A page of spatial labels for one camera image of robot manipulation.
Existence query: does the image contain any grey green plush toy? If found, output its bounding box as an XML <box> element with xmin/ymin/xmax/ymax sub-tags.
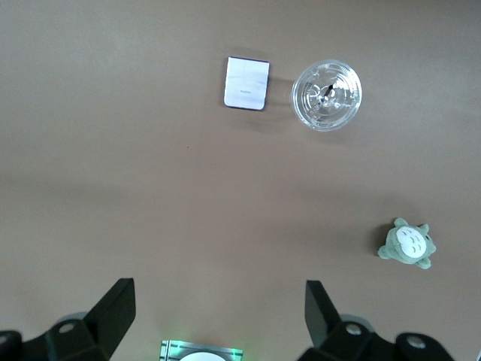
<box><xmin>376</xmin><ymin>217</ymin><xmax>437</xmax><ymax>270</ymax></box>

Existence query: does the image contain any brown table cover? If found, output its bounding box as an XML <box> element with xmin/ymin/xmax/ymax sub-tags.
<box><xmin>0</xmin><ymin>0</ymin><xmax>481</xmax><ymax>361</ymax></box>

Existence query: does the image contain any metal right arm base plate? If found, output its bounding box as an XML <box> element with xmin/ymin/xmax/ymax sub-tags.
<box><xmin>161</xmin><ymin>339</ymin><xmax>244</xmax><ymax>361</ymax></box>

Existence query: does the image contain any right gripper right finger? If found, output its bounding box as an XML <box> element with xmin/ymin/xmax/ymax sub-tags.
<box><xmin>296</xmin><ymin>279</ymin><xmax>456</xmax><ymax>361</ymax></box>

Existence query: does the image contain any clear plastic cup with lid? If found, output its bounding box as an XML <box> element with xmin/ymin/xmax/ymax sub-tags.
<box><xmin>290</xmin><ymin>59</ymin><xmax>364</xmax><ymax>133</ymax></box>

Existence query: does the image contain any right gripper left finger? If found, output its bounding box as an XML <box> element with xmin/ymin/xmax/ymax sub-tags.
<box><xmin>0</xmin><ymin>278</ymin><xmax>137</xmax><ymax>361</ymax></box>

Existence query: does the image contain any lavender sticky note pad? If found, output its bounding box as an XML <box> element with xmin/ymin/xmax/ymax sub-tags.
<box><xmin>222</xmin><ymin>56</ymin><xmax>271</xmax><ymax>112</ymax></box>

